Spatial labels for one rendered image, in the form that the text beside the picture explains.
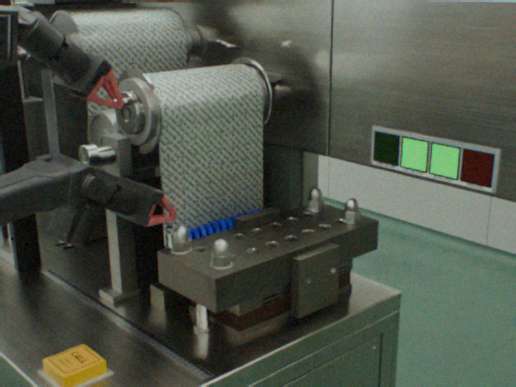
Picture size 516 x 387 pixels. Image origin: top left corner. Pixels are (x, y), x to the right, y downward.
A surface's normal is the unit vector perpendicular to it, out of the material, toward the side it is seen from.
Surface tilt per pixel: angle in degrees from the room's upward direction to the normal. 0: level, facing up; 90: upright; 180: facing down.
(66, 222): 69
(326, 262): 90
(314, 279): 90
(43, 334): 0
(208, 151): 90
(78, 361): 0
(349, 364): 90
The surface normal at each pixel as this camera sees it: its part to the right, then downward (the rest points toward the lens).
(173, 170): 0.68, 0.23
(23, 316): 0.00, -0.95
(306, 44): -0.74, 0.22
